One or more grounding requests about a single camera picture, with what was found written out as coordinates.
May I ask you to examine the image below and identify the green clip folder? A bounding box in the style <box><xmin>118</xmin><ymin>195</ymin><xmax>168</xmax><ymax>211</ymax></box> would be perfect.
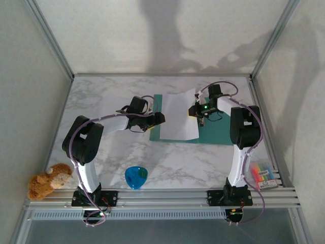
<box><xmin>149</xmin><ymin>94</ymin><xmax>236</xmax><ymax>146</ymax></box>

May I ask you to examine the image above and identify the blue triangular plastic container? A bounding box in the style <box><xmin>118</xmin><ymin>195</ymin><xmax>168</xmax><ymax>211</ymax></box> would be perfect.
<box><xmin>124</xmin><ymin>166</ymin><xmax>148</xmax><ymax>191</ymax></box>

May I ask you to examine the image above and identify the pack of coloured highlighters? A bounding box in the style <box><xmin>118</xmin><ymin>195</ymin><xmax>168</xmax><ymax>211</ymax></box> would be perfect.
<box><xmin>250</xmin><ymin>162</ymin><xmax>279</xmax><ymax>192</ymax></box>

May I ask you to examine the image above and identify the brown teddy bear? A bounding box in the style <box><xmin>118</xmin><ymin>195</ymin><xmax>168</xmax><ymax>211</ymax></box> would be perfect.
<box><xmin>27</xmin><ymin>163</ymin><xmax>74</xmax><ymax>201</ymax></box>

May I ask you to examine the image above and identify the aluminium frame bar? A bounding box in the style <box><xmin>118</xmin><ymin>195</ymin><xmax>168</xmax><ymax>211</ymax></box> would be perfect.
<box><xmin>72</xmin><ymin>73</ymin><xmax>254</xmax><ymax>78</ymax></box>

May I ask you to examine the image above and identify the aluminium side rail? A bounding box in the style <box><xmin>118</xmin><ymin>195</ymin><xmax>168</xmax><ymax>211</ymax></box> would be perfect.
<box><xmin>247</xmin><ymin>76</ymin><xmax>298</xmax><ymax>190</ymax></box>

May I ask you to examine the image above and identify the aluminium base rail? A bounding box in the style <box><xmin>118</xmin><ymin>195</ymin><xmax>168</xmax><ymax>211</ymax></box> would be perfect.
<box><xmin>24</xmin><ymin>187</ymin><xmax>302</xmax><ymax>209</ymax></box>

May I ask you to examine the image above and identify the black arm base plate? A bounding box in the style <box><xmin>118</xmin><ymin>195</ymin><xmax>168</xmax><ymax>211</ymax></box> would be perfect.
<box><xmin>207</xmin><ymin>189</ymin><xmax>254</xmax><ymax>206</ymax></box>
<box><xmin>72</xmin><ymin>190</ymin><xmax>119</xmax><ymax>207</ymax></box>

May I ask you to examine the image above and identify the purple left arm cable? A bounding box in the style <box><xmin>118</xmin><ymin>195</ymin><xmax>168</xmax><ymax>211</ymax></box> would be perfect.
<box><xmin>70</xmin><ymin>95</ymin><xmax>158</xmax><ymax>227</ymax></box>

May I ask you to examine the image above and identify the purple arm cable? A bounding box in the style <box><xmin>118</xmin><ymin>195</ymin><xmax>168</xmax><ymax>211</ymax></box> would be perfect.
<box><xmin>70</xmin><ymin>95</ymin><xmax>158</xmax><ymax>227</ymax></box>
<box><xmin>199</xmin><ymin>81</ymin><xmax>266</xmax><ymax>226</ymax></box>

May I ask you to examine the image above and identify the grey slotted cable duct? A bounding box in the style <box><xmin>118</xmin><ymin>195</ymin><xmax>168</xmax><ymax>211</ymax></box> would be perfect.
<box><xmin>31</xmin><ymin>208</ymin><xmax>228</xmax><ymax>221</ymax></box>

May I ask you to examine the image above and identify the aluminium frame post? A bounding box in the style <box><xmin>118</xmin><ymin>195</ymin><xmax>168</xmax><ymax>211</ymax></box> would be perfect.
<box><xmin>250</xmin><ymin>0</ymin><xmax>302</xmax><ymax>80</ymax></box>
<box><xmin>24</xmin><ymin>0</ymin><xmax>75</xmax><ymax>80</ymax></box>

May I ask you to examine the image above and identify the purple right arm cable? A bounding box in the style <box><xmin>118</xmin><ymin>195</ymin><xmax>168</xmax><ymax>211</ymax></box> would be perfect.
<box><xmin>199</xmin><ymin>81</ymin><xmax>266</xmax><ymax>226</ymax></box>

